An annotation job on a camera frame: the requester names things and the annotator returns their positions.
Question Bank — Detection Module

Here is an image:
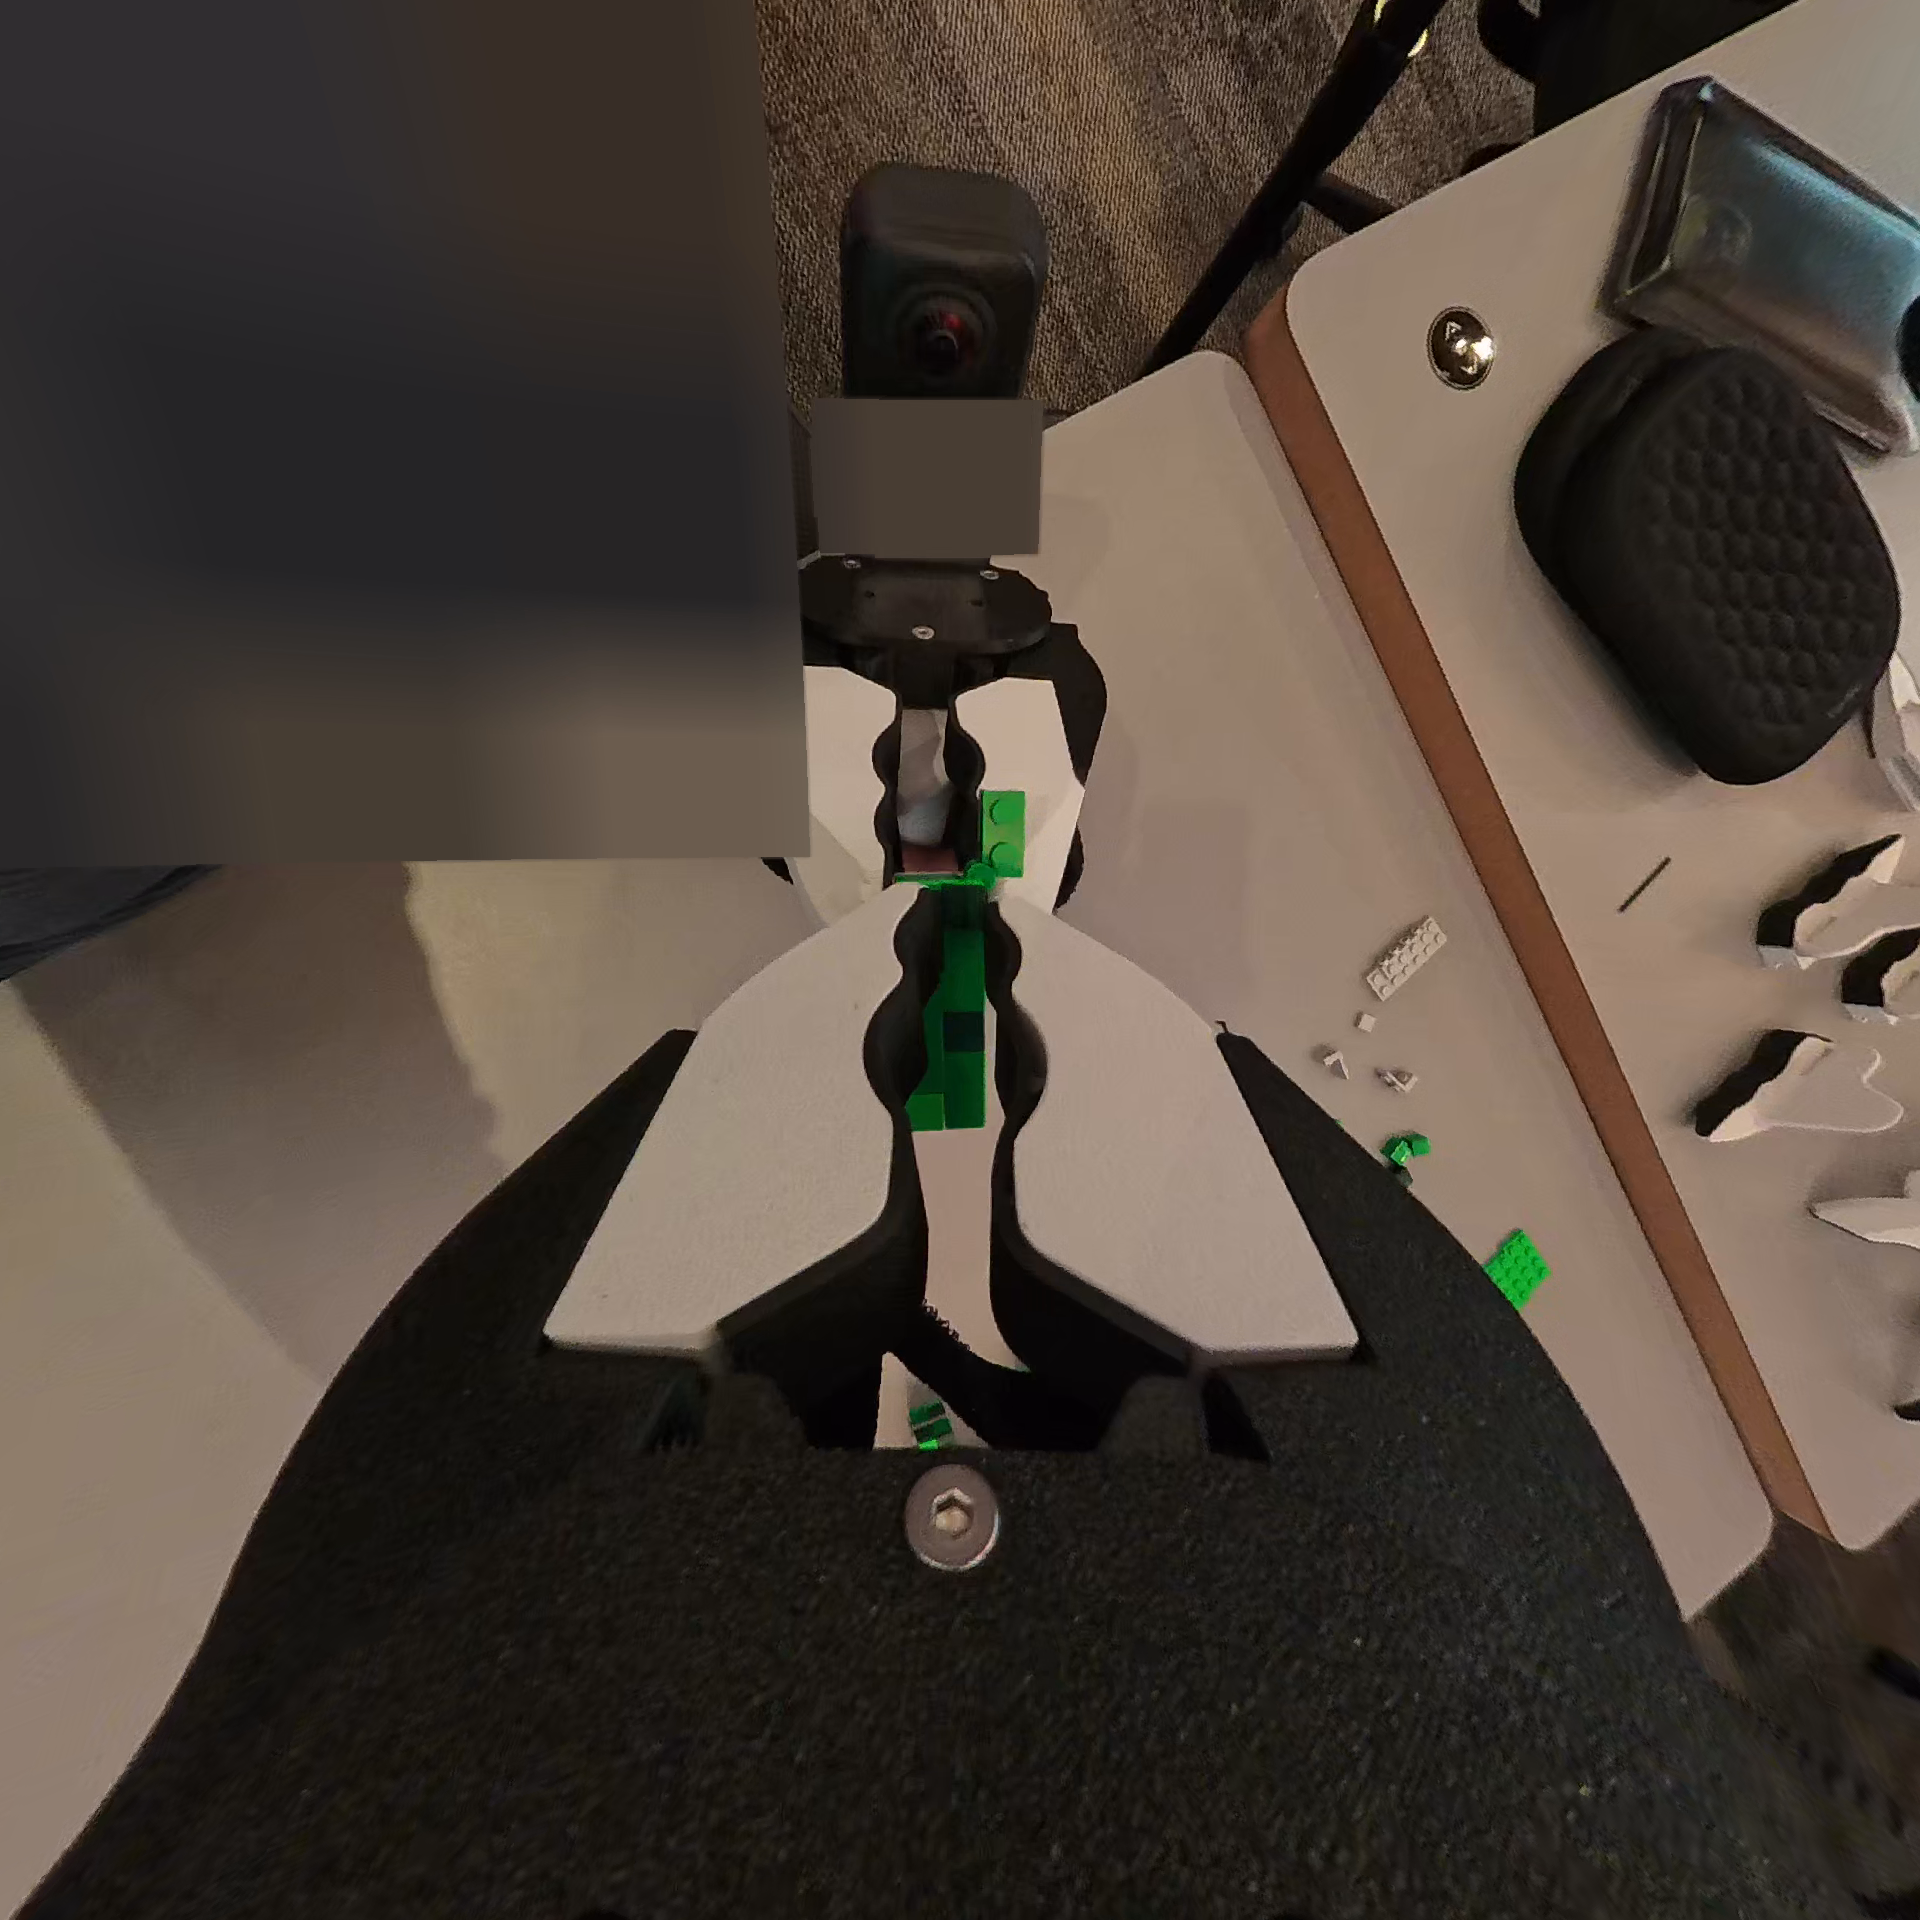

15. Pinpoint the dark shiny package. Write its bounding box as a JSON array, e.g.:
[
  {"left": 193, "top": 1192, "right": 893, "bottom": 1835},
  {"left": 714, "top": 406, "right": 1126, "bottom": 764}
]
[{"left": 1606, "top": 75, "right": 1920, "bottom": 454}]

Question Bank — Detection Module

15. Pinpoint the white desk with brown edge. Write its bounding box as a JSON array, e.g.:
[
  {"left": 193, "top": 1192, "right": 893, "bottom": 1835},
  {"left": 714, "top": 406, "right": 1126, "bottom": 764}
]
[{"left": 1240, "top": 0, "right": 1920, "bottom": 1557}]

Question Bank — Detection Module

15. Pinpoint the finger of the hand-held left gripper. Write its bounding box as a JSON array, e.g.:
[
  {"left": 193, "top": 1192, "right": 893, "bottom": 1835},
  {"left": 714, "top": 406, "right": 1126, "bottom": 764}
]
[
  {"left": 804, "top": 668, "right": 904, "bottom": 922},
  {"left": 959, "top": 680, "right": 1081, "bottom": 912}
]

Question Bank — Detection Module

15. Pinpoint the black tripod stand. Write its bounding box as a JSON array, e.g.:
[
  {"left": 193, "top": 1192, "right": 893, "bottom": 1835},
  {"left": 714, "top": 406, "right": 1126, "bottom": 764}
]
[{"left": 1135, "top": 0, "right": 1460, "bottom": 379}]

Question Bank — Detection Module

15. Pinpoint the green brick assembly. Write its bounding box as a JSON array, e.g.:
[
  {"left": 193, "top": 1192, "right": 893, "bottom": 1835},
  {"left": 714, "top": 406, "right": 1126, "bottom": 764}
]
[{"left": 892, "top": 788, "right": 1031, "bottom": 1137}]

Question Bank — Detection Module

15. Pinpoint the dark cloth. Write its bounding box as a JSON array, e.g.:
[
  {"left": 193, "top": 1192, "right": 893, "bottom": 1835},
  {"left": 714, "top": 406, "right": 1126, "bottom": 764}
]
[{"left": 0, "top": 865, "right": 220, "bottom": 980}]

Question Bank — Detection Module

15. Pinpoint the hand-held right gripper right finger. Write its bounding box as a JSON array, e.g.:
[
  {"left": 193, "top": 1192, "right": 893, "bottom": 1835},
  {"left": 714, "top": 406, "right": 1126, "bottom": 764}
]
[{"left": 983, "top": 885, "right": 1360, "bottom": 1370}]

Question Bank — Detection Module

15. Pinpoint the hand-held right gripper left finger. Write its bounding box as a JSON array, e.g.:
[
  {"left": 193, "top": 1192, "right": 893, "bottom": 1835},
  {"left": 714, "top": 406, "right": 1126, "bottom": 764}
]
[{"left": 543, "top": 885, "right": 933, "bottom": 1361}]

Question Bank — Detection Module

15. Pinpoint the grey brick plate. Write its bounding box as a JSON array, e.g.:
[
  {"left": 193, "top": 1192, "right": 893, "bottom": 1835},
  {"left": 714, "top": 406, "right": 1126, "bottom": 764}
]
[{"left": 1362, "top": 914, "right": 1450, "bottom": 1002}]

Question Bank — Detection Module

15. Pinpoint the black textured pouch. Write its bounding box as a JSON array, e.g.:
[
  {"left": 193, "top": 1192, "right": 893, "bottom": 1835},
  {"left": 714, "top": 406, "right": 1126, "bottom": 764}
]
[{"left": 1510, "top": 328, "right": 1904, "bottom": 788}]

